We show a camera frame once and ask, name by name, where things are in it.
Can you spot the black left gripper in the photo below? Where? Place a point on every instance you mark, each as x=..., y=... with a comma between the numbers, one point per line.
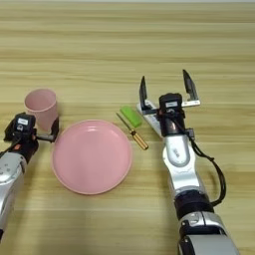
x=10, y=134

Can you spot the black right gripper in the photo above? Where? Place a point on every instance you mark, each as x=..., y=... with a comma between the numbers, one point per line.
x=171, y=124

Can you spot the pink plastic cup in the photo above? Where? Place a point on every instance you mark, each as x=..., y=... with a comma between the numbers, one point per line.
x=41, y=106

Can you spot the green rectangular block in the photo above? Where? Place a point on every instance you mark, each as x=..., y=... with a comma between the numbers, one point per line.
x=131, y=116

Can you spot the pink round plate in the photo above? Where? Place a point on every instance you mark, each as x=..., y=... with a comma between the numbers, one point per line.
x=91, y=157

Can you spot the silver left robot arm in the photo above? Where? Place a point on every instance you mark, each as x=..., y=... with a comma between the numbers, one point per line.
x=10, y=172

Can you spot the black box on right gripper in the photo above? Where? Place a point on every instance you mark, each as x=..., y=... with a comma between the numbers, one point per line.
x=171, y=101

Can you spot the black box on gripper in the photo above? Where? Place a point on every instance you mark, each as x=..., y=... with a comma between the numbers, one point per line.
x=171, y=101
x=23, y=123

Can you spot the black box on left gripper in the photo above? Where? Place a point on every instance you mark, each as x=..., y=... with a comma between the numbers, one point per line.
x=23, y=123

